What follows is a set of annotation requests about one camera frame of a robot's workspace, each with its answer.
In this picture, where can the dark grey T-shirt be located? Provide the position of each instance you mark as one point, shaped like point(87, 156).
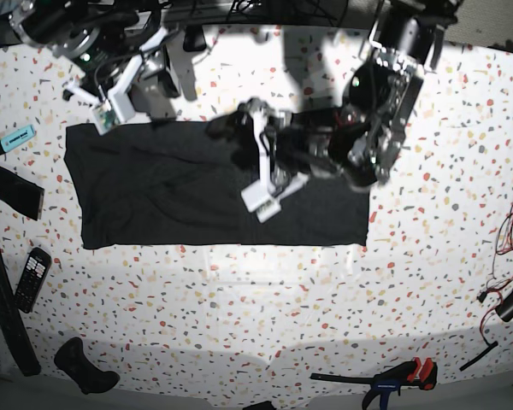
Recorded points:
point(169, 183)

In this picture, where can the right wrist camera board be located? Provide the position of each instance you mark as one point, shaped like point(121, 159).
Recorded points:
point(104, 119)

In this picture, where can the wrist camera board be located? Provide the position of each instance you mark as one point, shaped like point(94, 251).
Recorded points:
point(268, 210)
point(104, 119)

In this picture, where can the light blue highlighter marker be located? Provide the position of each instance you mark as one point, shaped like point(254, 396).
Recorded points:
point(16, 138)

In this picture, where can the black game controller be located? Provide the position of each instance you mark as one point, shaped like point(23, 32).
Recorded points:
point(71, 359)

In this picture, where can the small black stick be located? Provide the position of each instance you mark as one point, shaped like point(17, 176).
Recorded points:
point(480, 356)

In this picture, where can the long black tube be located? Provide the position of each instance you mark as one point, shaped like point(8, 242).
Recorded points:
point(13, 329)

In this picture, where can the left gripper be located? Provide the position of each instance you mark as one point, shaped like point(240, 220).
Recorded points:
point(256, 118)

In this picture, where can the black remote control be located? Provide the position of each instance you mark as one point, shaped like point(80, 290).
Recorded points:
point(32, 278)

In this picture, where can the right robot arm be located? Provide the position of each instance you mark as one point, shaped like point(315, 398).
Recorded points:
point(115, 46)

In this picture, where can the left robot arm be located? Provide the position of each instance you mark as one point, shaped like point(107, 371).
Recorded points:
point(360, 140)

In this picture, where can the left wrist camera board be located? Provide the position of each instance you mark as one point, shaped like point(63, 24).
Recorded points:
point(268, 210)

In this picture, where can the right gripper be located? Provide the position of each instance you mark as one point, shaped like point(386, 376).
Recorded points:
point(141, 80)

